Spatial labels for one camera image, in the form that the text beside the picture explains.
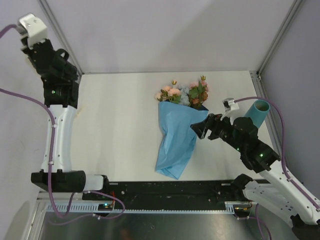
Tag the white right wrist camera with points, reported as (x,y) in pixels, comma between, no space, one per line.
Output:
(231,107)

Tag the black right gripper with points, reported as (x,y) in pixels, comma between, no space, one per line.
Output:
(201,128)

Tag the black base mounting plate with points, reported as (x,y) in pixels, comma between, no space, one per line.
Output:
(200,196)

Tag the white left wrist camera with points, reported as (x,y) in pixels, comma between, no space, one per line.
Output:
(32,30)

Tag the blue flower bouquet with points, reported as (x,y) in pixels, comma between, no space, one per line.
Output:
(179,106)

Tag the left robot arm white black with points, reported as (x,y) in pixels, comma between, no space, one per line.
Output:
(61,92)

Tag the aluminium frame left post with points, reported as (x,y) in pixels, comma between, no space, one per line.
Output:
(46,9)

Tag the teal cylindrical vase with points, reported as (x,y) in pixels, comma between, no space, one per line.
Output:
(258,112)

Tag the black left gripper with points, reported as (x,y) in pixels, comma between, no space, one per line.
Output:
(30,50)

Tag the aluminium frame right post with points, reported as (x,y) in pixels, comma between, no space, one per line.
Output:
(284,27)

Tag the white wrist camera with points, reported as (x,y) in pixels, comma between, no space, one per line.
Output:
(32,30)
(231,107)

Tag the aluminium frame post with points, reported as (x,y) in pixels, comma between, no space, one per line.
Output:
(46,9)
(284,27)

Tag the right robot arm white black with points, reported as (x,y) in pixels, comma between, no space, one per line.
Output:
(289,199)

